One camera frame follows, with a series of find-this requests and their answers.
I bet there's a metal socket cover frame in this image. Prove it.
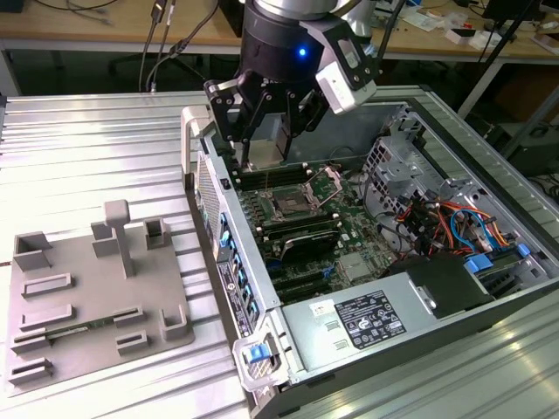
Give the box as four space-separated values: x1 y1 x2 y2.
305 165 350 210

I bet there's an open PC case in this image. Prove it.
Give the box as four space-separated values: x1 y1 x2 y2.
180 96 559 419

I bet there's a silver perforated disk bay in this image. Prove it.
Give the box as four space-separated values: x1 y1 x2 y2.
360 108 442 219

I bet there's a silver CPU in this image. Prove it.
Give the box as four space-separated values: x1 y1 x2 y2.
249 137 284 171

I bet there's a black box on floor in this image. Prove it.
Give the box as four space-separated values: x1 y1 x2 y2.
501 121 559 178

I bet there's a black RAM slot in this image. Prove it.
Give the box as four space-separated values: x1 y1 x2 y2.
233 163 309 179
261 220 342 241
235 169 311 189
259 211 340 232

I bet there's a grey plastic parts rack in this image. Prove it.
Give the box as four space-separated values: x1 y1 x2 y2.
3 198 197 396

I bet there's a green RAM stick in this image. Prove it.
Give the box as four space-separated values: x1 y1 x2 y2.
12 317 119 345

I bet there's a red and black wire bundle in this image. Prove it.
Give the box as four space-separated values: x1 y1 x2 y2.
392 191 471 261

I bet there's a silver power supply unit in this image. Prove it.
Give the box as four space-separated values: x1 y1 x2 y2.
279 251 497 372

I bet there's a silver chipset heatsink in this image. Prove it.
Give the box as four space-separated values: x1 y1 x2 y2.
338 252 370 283

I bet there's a black expansion slot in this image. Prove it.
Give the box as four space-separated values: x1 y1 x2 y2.
279 281 340 305
273 270 335 292

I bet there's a silver disk bay frame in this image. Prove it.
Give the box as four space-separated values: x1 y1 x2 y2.
438 176 559 302

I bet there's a wooden desk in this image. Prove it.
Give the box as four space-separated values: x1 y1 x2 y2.
0 0 559 66

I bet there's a CPU socket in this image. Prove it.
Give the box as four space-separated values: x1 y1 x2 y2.
261 185 327 223

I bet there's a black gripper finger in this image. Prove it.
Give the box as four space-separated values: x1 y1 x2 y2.
204 73 275 170
275 86 329 161

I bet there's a white paper sheet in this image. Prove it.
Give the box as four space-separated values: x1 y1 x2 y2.
399 9 440 32

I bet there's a black graphics card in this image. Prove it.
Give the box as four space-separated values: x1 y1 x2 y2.
279 229 342 264

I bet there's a black camera cable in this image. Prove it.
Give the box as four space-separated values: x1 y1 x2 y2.
146 0 222 93
137 0 165 91

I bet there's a black monitor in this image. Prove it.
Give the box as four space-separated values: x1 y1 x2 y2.
482 0 559 21

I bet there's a white box with black top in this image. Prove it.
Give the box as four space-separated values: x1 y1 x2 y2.
445 26 478 46

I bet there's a blue disk carrier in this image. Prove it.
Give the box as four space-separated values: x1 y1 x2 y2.
465 255 493 275

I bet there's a blue wire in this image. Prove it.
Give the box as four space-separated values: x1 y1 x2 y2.
449 209 501 252

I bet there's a green motherboard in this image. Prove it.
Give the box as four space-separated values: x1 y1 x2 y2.
235 163 420 306

